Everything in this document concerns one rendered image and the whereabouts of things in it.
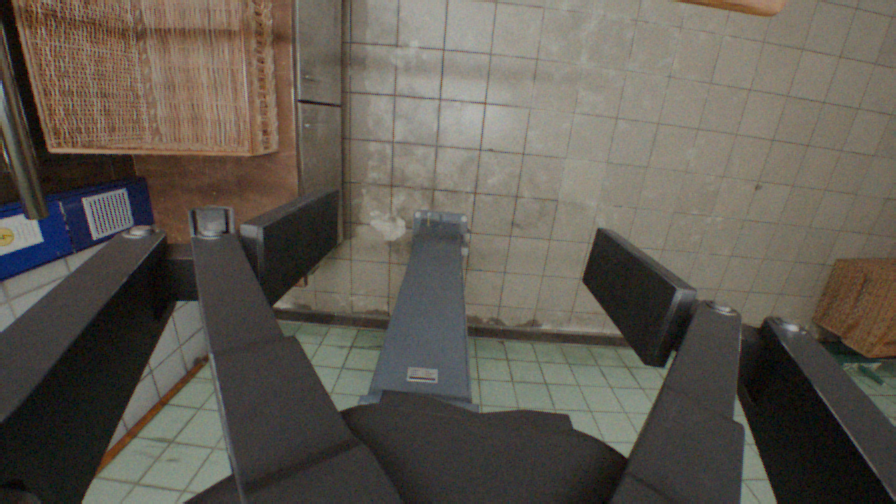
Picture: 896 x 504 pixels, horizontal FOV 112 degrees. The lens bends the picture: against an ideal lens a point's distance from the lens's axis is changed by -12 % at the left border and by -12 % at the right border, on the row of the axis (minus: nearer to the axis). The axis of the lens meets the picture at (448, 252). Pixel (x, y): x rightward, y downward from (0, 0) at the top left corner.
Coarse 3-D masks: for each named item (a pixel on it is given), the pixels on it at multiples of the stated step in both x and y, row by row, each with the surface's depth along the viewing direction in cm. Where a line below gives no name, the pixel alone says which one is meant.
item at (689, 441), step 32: (704, 320) 9; (736, 320) 9; (704, 352) 7; (736, 352) 8; (672, 384) 6; (704, 384) 6; (736, 384) 6; (672, 416) 5; (704, 416) 5; (640, 448) 4; (672, 448) 4; (704, 448) 4; (736, 448) 4; (640, 480) 4; (672, 480) 4; (704, 480) 4; (736, 480) 4
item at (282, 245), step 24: (312, 192) 15; (336, 192) 16; (264, 216) 11; (288, 216) 12; (312, 216) 14; (336, 216) 17; (264, 240) 10; (288, 240) 12; (312, 240) 14; (336, 240) 18; (264, 264) 11; (288, 264) 12; (312, 264) 15; (264, 288) 11; (288, 288) 13
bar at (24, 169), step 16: (0, 48) 41; (0, 64) 41; (0, 80) 41; (0, 96) 42; (0, 112) 42; (16, 112) 44; (0, 128) 43; (16, 128) 44; (16, 144) 44; (16, 160) 45; (32, 160) 47; (16, 176) 46; (32, 176) 47; (16, 192) 46; (32, 192) 47; (32, 208) 48
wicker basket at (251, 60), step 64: (64, 0) 72; (128, 0) 84; (192, 0) 86; (256, 0) 81; (64, 64) 74; (192, 64) 92; (256, 64) 84; (128, 128) 91; (192, 128) 98; (256, 128) 88
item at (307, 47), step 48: (288, 0) 87; (336, 0) 123; (288, 48) 92; (336, 48) 128; (288, 96) 96; (336, 96) 134; (288, 144) 101; (336, 144) 140; (192, 192) 106; (240, 192) 106; (288, 192) 106
